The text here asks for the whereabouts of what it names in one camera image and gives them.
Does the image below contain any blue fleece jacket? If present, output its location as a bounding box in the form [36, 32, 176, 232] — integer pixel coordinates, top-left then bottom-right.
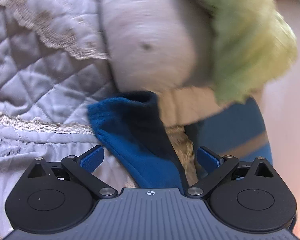
[87, 91, 185, 196]

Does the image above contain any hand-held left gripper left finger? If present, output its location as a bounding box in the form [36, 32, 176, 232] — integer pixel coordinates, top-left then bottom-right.
[27, 145, 118, 200]

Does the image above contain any blue grey-striped pillow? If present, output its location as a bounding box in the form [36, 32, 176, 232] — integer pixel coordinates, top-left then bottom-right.
[185, 97, 273, 179]

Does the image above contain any grey quilted bedspread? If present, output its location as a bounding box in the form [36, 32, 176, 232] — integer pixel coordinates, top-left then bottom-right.
[0, 0, 140, 240]

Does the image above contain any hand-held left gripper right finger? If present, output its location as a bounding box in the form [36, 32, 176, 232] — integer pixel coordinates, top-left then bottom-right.
[185, 146, 274, 199]

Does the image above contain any beige comforter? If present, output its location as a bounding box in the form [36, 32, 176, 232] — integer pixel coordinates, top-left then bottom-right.
[87, 0, 219, 184]

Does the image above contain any green blanket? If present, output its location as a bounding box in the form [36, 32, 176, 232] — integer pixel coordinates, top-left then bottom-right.
[195, 0, 298, 105]

